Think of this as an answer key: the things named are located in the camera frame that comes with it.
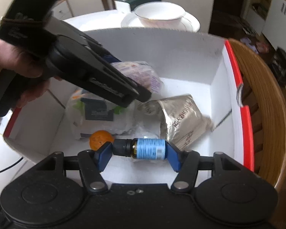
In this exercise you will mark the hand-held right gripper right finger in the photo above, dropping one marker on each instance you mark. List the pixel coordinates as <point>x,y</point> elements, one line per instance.
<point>172,155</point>

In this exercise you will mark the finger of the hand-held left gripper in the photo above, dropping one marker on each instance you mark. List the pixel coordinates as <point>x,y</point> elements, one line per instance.
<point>131,83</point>
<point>114,93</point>

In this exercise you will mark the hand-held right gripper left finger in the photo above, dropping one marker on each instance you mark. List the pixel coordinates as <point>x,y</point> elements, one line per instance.
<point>104,155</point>

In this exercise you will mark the small orange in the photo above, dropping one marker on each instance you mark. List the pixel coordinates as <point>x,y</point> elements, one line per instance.
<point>100,141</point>

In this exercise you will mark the purple snack packet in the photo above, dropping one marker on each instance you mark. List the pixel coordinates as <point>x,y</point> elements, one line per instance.
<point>145,75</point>

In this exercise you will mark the small blue label bottle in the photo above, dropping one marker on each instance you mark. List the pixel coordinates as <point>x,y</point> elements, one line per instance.
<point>147,149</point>

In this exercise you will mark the green white wipes packet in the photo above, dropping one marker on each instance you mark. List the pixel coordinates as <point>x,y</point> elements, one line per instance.
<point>97,116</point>

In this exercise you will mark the silver foil packet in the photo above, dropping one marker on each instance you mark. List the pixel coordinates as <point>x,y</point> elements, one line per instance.
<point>181,121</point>

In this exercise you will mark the red cardboard box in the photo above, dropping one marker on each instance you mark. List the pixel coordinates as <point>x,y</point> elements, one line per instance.
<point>188,59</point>

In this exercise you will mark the person's left hand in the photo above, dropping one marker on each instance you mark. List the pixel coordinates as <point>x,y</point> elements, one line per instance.
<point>12,59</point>

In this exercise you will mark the white side cabinet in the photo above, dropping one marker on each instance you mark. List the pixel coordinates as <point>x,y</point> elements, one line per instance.
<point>62,9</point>

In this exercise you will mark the white bowl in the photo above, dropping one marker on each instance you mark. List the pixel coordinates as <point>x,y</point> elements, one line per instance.
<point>159,13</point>

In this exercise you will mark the white plate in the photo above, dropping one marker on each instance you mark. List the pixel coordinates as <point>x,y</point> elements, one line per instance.
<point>193,25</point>

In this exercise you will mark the wooden round back chair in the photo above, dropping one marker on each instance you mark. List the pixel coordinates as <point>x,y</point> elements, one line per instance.
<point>269,114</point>

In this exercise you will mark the black rack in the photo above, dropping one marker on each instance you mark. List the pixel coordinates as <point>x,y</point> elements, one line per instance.
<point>283,66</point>

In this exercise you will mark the white lower cabinet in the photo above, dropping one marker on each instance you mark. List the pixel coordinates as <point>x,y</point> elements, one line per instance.
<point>281,19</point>

